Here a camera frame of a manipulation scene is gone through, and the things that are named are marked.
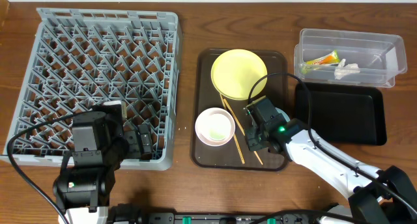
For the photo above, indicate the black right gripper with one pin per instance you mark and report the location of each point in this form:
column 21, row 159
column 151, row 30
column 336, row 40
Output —
column 253, row 124

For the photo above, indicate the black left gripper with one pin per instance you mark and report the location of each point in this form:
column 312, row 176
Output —
column 144, row 140

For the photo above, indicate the yellow round plate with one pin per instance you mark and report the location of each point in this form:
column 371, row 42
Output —
column 235, row 71

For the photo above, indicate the white tissue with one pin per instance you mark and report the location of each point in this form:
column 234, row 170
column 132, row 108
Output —
column 343, row 69

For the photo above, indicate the green orange snack wrapper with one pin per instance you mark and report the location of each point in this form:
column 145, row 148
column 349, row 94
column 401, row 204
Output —
column 331, row 58

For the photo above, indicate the light blue bowl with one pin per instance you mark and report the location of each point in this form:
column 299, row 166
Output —
column 285, row 115

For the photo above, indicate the white cup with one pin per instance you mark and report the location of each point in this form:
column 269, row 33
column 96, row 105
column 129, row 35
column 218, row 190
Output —
column 118, row 106

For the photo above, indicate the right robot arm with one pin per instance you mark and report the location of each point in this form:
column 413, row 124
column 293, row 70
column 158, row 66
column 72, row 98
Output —
column 374, row 195

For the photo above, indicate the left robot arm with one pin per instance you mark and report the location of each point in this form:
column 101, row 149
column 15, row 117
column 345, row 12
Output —
column 87, row 175

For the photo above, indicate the black waste tray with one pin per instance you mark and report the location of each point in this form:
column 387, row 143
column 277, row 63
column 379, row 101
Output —
column 348, row 114

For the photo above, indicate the clear plastic waste bin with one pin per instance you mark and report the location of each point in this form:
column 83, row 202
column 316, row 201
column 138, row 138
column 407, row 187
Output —
column 380, row 57

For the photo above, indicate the grey dishwasher rack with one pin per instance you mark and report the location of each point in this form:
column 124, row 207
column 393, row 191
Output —
column 85, row 57

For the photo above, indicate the wooden chopstick left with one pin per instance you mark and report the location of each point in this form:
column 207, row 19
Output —
column 235, row 137

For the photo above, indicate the dark brown serving tray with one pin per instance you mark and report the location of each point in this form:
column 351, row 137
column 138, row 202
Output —
column 226, row 156

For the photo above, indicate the pink white bowl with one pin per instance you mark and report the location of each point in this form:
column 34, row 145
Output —
column 215, row 127

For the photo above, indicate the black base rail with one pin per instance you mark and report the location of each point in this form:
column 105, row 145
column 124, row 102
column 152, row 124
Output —
column 133, row 214

